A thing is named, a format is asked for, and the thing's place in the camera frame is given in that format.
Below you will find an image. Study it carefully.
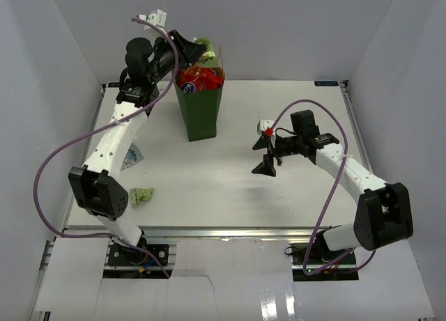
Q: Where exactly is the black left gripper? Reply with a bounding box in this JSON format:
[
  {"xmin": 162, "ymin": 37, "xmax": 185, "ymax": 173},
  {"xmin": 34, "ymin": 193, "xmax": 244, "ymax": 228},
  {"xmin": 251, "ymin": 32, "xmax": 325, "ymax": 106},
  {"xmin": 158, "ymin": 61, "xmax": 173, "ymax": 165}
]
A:
[{"xmin": 147, "ymin": 30, "xmax": 206, "ymax": 84}]

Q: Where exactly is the green snack packet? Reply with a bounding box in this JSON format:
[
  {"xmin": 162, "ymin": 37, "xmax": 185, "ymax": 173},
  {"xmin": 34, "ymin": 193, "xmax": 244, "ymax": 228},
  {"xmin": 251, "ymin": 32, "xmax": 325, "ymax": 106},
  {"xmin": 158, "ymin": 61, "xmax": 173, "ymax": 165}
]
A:
[
  {"xmin": 193, "ymin": 37, "xmax": 219, "ymax": 68},
  {"xmin": 129, "ymin": 188, "xmax": 155, "ymax": 208}
]

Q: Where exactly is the large red candy bag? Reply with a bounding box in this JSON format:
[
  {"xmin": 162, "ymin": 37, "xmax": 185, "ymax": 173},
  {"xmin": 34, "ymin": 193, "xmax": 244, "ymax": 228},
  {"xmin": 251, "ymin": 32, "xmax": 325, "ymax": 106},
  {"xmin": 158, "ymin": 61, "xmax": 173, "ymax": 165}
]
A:
[{"xmin": 176, "ymin": 65, "xmax": 224, "ymax": 93}]

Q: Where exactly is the light blue snack packet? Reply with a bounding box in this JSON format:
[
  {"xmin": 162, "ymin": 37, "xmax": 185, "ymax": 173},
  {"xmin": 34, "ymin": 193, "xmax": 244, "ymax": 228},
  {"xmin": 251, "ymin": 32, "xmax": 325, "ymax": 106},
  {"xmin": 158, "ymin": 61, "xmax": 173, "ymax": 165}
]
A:
[{"xmin": 121, "ymin": 143, "xmax": 144, "ymax": 171}]

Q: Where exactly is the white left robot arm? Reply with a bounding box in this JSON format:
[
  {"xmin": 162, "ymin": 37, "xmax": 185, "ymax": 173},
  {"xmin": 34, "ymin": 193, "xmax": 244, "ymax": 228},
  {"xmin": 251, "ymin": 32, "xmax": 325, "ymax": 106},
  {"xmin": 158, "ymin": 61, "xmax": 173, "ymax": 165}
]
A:
[{"xmin": 68, "ymin": 30, "xmax": 207, "ymax": 265}]

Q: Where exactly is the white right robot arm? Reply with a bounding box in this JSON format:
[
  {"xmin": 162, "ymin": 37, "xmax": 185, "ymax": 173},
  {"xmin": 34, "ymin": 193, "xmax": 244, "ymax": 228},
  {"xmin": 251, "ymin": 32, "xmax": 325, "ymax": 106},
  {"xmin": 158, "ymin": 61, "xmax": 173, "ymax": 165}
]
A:
[{"xmin": 252, "ymin": 110, "xmax": 414, "ymax": 265}]

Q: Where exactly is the brown and green paper bag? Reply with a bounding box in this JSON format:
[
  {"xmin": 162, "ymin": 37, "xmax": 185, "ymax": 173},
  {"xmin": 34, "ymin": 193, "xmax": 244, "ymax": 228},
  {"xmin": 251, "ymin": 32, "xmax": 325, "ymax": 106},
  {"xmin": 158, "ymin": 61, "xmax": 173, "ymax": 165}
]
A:
[{"xmin": 175, "ymin": 54, "xmax": 225, "ymax": 142}]

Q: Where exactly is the blue label left corner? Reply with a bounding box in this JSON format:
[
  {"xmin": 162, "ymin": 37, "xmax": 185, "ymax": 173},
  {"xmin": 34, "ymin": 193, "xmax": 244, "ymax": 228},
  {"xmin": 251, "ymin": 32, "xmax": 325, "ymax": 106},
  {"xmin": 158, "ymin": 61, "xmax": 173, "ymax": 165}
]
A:
[{"xmin": 107, "ymin": 82, "xmax": 120, "ymax": 88}]

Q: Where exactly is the blue label corner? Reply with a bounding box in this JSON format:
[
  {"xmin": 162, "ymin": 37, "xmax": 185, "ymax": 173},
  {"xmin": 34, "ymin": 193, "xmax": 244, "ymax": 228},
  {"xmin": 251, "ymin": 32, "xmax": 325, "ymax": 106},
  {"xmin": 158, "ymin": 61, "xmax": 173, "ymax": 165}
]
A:
[
  {"xmin": 107, "ymin": 82, "xmax": 120, "ymax": 88},
  {"xmin": 314, "ymin": 81, "xmax": 339, "ymax": 87}
]

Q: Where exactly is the blue label right corner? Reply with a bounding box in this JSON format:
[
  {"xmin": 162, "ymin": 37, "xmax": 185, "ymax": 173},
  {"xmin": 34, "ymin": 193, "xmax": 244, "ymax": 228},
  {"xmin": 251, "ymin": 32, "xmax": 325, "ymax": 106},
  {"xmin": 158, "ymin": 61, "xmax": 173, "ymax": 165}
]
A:
[{"xmin": 314, "ymin": 81, "xmax": 339, "ymax": 87}]

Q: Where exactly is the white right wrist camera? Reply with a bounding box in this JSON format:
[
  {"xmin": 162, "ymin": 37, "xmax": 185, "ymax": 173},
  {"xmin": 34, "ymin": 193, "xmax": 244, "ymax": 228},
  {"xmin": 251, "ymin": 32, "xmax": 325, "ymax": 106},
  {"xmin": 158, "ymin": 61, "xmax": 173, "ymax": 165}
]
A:
[{"xmin": 257, "ymin": 120, "xmax": 276, "ymax": 139}]

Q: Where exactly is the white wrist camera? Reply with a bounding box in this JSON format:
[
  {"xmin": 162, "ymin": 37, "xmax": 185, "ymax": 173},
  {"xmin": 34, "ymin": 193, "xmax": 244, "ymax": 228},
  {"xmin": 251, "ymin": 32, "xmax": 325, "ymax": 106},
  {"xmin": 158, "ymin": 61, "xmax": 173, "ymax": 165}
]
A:
[
  {"xmin": 137, "ymin": 9, "xmax": 167, "ymax": 31},
  {"xmin": 257, "ymin": 120, "xmax": 276, "ymax": 139}
]

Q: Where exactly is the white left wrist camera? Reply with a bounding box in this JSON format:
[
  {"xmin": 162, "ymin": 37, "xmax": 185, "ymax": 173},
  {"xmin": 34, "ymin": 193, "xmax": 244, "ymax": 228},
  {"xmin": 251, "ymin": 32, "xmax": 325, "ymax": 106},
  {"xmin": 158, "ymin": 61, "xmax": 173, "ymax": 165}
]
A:
[{"xmin": 137, "ymin": 9, "xmax": 167, "ymax": 31}]

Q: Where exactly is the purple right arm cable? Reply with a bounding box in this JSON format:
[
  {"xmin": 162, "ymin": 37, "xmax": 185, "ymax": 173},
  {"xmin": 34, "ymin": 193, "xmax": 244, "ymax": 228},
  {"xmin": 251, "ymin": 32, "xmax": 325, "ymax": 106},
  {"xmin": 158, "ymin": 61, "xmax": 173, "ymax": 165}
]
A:
[{"xmin": 270, "ymin": 98, "xmax": 377, "ymax": 276}]

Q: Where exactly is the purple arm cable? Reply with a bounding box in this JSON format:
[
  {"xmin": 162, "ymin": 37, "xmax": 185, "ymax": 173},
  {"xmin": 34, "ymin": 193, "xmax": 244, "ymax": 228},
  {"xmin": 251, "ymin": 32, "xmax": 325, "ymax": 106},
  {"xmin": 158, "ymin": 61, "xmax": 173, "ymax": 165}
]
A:
[
  {"xmin": 33, "ymin": 16, "xmax": 180, "ymax": 279},
  {"xmin": 270, "ymin": 98, "xmax": 377, "ymax": 276}
]

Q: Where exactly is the aluminium front rail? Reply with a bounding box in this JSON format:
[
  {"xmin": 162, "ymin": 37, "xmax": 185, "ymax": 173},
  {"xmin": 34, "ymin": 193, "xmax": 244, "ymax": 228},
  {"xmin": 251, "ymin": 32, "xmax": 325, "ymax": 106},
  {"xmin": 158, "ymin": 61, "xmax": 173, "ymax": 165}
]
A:
[{"xmin": 61, "ymin": 226, "xmax": 397, "ymax": 239}]

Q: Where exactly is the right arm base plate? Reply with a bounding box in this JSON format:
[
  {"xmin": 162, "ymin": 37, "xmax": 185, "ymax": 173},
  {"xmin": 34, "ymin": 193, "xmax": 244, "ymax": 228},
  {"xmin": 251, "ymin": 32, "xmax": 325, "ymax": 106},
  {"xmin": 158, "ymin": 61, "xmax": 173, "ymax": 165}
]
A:
[{"xmin": 284, "ymin": 243, "xmax": 359, "ymax": 282}]

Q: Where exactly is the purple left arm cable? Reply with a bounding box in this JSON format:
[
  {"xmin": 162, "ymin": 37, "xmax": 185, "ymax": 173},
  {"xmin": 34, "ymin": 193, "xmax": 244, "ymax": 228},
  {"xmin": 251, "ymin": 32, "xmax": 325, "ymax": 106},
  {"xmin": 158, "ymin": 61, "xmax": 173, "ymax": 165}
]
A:
[{"xmin": 33, "ymin": 16, "xmax": 180, "ymax": 279}]

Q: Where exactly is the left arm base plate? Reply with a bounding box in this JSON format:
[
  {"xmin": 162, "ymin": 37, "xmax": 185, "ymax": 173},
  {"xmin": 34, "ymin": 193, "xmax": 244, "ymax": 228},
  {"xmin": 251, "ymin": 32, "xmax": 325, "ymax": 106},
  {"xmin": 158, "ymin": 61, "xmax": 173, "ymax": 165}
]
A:
[{"xmin": 106, "ymin": 243, "xmax": 170, "ymax": 267}]

